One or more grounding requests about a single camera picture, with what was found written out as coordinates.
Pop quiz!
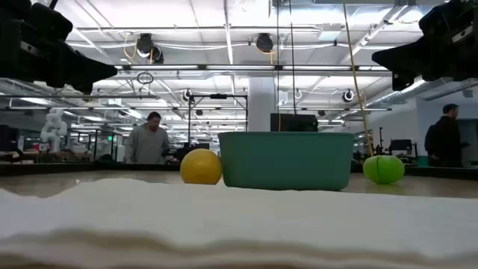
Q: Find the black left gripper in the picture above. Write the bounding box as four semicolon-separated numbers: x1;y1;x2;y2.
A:
0;0;119;94

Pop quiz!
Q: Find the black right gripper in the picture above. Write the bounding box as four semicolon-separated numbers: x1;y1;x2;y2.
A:
371;22;478;92

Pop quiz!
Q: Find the green toy cabbage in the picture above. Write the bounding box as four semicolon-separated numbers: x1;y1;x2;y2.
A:
362;155;406;185

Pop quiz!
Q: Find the yellow toy lemon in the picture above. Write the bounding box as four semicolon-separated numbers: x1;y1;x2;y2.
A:
179;148;223;185

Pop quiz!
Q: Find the teal plastic bin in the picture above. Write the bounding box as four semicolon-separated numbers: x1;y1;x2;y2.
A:
217;131;355;191

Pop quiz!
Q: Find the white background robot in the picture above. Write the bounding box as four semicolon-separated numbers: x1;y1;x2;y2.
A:
40;108;68;152

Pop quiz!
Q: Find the small monitor on stand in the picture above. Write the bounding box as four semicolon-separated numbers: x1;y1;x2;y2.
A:
388;138;419;165

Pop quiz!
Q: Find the person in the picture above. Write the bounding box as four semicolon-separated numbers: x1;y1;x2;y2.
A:
124;111;171;164
424;103;471;168

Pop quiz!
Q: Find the black monitor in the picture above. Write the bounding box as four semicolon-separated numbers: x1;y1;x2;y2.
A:
270;113;319;132

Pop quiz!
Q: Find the white pillar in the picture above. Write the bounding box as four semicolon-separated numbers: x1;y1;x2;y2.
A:
247;76;278;132

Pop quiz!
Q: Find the long ceiling light bar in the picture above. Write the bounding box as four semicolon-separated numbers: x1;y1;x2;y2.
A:
114;64;391;72

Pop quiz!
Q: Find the white folded cloth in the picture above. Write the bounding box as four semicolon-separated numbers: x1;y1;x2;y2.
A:
0;177;478;269

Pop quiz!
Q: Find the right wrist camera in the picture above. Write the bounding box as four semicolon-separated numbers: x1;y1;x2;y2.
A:
418;0;471;38

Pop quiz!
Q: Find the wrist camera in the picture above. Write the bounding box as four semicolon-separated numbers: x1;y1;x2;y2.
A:
22;0;74;43
418;0;471;38

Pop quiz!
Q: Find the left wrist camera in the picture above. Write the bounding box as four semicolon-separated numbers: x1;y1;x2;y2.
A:
22;0;74;43

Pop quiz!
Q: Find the black coiled cable loop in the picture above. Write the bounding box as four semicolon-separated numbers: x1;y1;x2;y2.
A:
136;71;155;85

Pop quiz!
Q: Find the long yellow cable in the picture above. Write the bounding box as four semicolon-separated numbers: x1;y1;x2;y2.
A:
342;0;374;158

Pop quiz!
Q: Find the black ceiling cable reel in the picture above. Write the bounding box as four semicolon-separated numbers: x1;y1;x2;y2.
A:
255;32;275;54
136;33;164;64

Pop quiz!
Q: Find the black table frame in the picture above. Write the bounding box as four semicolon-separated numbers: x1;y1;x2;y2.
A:
0;163;478;181

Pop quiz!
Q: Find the black hanging cable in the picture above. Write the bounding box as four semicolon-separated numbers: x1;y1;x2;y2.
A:
276;0;281;132
289;0;297;115

